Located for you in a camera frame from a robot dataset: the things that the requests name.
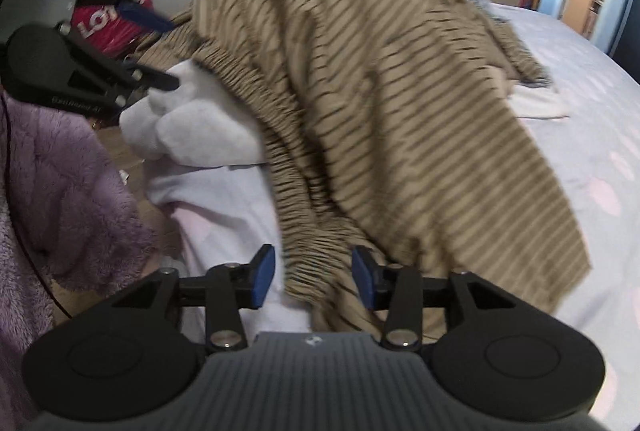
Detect purple fluffy blanket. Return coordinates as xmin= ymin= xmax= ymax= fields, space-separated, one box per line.
xmin=1 ymin=95 xmax=155 ymax=430

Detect olive striped trousers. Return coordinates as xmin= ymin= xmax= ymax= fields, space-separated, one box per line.
xmin=140 ymin=0 xmax=590 ymax=333

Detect polka dot bed sheet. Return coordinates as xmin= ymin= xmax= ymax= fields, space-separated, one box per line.
xmin=143 ymin=4 xmax=639 ymax=430

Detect pink Lotso bag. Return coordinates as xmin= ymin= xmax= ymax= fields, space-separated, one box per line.
xmin=70 ymin=0 xmax=153 ymax=58

